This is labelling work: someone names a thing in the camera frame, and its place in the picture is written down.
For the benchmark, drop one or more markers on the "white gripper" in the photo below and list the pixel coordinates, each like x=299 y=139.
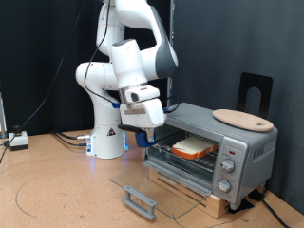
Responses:
x=142 y=115

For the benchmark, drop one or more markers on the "white bread slice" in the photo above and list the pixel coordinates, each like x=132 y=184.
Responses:
x=193 y=147

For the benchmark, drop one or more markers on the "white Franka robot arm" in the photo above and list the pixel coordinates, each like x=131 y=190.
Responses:
x=107 y=136

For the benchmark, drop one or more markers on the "silver oven knob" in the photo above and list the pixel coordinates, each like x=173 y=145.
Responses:
x=228 y=165
x=224 y=186

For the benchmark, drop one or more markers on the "silver toaster oven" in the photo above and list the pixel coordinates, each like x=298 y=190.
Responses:
x=253 y=152

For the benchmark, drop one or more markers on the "round wooden serving board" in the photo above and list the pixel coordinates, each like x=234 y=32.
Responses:
x=243 y=120

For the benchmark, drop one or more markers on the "slatted wooden riser block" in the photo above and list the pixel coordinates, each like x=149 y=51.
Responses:
x=218 y=205

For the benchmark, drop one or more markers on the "black foam pad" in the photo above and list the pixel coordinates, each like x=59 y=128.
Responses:
x=243 y=205

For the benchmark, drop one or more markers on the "vertical metal pole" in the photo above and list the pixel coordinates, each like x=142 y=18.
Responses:
x=172 y=15

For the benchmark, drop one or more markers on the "emergency stop button box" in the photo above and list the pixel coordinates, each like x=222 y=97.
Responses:
x=18 y=141

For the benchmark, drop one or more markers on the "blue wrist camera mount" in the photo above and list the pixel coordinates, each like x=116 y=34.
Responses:
x=116 y=105

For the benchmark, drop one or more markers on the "black metal bracket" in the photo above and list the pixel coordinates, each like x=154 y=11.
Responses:
x=245 y=88

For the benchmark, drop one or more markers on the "grey metal frame leg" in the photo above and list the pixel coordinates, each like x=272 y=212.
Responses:
x=2 y=120

